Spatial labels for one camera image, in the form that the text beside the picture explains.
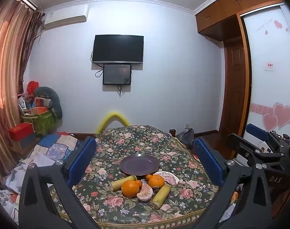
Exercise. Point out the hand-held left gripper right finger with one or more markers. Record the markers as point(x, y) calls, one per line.
point(208, 158)

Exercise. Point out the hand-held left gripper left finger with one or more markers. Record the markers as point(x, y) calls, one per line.
point(81, 157)

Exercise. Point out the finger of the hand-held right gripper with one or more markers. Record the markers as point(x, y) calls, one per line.
point(258, 131)
point(242, 146)

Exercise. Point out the pomelo piece with rind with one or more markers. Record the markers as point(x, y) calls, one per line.
point(168, 177)

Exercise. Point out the yellow sugarcane piece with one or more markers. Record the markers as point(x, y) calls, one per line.
point(121, 183)
point(160, 196)

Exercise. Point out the large orange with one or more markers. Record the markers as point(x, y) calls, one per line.
point(130, 189)
point(156, 181)

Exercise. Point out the dark purple round plate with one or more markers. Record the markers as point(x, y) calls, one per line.
point(139, 164)

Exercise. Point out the peeled pomelo segment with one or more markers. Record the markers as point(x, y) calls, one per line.
point(145, 193)

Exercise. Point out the dark bag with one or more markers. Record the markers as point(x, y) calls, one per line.
point(186, 137)

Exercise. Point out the white wardrobe door with hearts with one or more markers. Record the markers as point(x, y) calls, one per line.
point(271, 88)

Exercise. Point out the brown wooden door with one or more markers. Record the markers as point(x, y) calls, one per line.
point(234, 88)

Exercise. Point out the green shopping bag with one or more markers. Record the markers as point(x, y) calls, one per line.
point(43, 122)

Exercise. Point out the yellow foam tube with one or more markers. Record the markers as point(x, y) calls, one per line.
point(112, 115)

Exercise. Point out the floral green tablecloth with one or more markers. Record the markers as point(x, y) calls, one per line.
point(135, 143)

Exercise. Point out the orange flat box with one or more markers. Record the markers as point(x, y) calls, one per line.
point(40, 111)

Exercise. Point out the grey plush toy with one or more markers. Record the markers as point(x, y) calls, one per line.
point(55, 100)

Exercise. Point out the small red white label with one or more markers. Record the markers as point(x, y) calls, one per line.
point(269, 66)

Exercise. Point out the red rectangular box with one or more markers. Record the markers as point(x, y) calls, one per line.
point(21, 131)

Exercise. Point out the pile of papers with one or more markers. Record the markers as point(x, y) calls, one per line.
point(13, 179)

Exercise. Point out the red plastic bag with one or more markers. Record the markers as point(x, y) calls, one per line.
point(31, 87)

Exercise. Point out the brown pink curtain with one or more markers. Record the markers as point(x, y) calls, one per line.
point(6, 64)

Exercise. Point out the wooden overhead cabinet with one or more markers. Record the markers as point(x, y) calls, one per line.
point(221, 14)

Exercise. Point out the white air conditioner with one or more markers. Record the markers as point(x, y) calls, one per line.
point(64, 16)

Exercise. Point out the white wall socket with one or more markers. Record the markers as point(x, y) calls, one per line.
point(187, 126)

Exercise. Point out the small black wall monitor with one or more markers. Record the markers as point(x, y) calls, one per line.
point(116, 74)

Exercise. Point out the black wall television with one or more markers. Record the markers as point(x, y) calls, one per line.
point(117, 49)

